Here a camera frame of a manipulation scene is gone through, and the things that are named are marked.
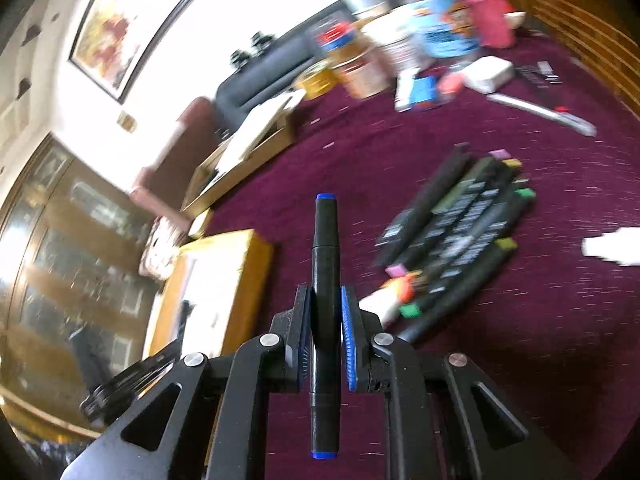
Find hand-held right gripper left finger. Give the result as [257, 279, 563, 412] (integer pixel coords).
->
[60, 284, 313, 480]

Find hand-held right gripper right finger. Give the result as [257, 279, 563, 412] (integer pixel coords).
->
[341, 285, 581, 480]

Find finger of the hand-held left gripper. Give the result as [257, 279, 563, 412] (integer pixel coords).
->
[79, 339, 185, 424]

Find black marker blue caps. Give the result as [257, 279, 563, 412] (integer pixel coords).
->
[308, 193, 343, 460]

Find pile of black markers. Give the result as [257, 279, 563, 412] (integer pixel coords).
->
[372, 142, 538, 346]

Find white tube orange cap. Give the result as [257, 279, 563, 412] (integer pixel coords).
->
[357, 276, 417, 326]

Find yellow cardboard box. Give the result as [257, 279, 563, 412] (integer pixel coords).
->
[144, 229, 275, 361]

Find wooden glass display cabinet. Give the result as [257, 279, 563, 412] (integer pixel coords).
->
[0, 132, 168, 441]

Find open cardboard box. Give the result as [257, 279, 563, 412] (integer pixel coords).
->
[180, 91, 307, 218]

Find brown upholstered chair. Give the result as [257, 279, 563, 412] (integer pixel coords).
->
[127, 97, 227, 217]

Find blue and white packet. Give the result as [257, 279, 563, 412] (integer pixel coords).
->
[394, 67, 442, 113]

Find dark grey sofa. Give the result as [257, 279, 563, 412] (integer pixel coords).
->
[215, 0, 361, 131]

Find small red orange item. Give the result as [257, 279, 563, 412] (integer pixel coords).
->
[434, 72, 467, 99]

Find white plastic bottle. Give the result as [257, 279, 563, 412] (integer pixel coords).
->
[581, 227, 640, 267]

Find clear jar red lid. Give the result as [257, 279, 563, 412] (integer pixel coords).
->
[309, 10, 392, 101]

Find silver utility knife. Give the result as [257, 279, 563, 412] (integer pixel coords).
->
[486, 92, 598, 137]

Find small white box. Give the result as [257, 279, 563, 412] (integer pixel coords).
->
[459, 55, 516, 95]

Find black remote control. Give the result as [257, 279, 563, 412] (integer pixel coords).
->
[515, 60, 562, 86]

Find blue labelled snack jar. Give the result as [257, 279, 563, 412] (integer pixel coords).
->
[409, 0, 482, 61]

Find pink thermos bottle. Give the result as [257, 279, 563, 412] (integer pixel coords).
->
[450, 0, 517, 51]

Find framed wall painting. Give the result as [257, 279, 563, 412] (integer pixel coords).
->
[67, 0, 236, 106]

